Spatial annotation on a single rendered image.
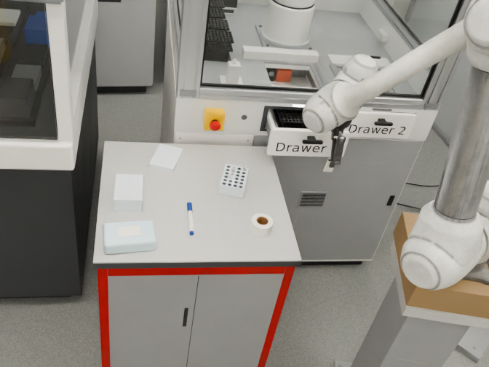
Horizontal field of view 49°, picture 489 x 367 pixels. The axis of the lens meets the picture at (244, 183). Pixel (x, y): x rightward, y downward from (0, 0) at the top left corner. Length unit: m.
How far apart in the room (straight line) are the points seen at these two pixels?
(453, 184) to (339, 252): 1.38
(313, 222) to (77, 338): 1.12
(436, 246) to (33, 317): 1.68
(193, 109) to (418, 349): 1.12
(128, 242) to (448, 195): 0.87
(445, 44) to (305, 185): 1.04
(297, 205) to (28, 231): 1.09
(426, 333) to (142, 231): 0.94
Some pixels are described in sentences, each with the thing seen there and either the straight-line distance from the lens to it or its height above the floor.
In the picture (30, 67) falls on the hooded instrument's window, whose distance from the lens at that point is 1.66.
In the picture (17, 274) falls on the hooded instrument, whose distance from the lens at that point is 2.34.
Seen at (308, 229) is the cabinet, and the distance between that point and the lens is 2.49.
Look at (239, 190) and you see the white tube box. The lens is 1.82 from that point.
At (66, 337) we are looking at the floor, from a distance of 2.39.
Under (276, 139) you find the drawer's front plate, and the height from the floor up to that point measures 0.89.
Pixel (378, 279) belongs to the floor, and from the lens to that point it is 2.79.
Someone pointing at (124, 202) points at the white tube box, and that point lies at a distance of 1.72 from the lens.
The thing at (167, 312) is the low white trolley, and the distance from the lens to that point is 1.82.
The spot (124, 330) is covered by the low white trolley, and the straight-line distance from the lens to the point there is 1.89.
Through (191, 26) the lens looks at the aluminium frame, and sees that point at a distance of 1.83.
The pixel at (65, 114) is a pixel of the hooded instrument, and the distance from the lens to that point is 1.73.
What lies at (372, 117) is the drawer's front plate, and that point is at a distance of 2.14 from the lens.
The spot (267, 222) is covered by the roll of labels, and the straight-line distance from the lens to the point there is 1.72.
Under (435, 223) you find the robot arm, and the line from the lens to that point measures 1.39.
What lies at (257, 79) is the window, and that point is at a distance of 1.97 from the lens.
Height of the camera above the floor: 1.97
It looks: 40 degrees down
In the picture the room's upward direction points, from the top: 11 degrees clockwise
